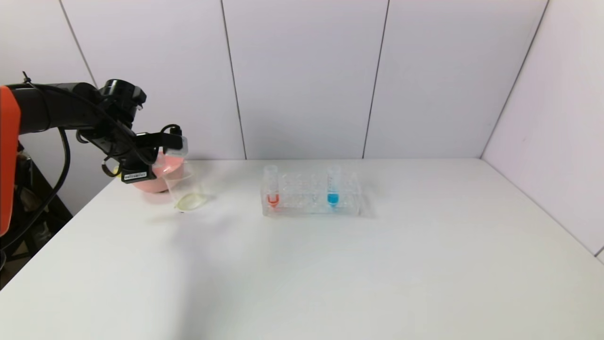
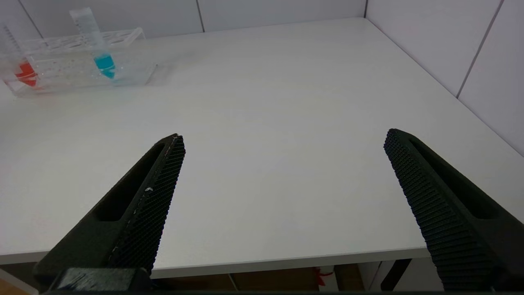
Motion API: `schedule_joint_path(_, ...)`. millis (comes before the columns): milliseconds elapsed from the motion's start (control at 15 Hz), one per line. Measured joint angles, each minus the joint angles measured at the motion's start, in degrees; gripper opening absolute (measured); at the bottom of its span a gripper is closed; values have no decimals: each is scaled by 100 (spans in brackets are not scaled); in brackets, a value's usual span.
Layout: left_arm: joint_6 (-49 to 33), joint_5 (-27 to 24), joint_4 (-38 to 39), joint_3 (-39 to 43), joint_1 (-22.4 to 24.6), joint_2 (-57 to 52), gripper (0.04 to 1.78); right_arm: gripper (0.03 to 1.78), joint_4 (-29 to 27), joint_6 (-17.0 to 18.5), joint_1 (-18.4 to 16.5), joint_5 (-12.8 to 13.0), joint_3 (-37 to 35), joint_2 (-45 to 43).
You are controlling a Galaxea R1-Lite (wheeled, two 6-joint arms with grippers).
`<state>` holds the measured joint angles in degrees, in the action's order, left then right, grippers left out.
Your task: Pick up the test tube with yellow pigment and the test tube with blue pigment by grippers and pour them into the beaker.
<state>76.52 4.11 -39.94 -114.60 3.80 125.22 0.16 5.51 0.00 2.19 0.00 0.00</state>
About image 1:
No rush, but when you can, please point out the test tube with blue pigment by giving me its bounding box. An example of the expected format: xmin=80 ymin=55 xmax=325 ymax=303
xmin=327 ymin=164 xmax=342 ymax=208

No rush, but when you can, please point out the clear acrylic test tube rack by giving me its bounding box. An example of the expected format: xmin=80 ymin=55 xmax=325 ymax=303
xmin=260 ymin=171 xmax=363 ymax=217

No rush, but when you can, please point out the test tube with red pigment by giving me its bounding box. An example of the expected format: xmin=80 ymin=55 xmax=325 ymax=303
xmin=265 ymin=164 xmax=281 ymax=209

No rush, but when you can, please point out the clear glass beaker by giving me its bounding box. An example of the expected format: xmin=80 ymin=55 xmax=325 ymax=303
xmin=164 ymin=158 xmax=208 ymax=213

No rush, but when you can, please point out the pink plastic bowl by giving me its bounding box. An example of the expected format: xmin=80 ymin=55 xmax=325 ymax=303
xmin=131 ymin=151 xmax=186 ymax=194

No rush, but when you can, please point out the dark background furniture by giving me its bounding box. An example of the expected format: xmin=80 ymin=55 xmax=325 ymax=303
xmin=0 ymin=142 xmax=74 ymax=289

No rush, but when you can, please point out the black cable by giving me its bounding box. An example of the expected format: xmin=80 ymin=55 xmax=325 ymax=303
xmin=0 ymin=124 xmax=184 ymax=252

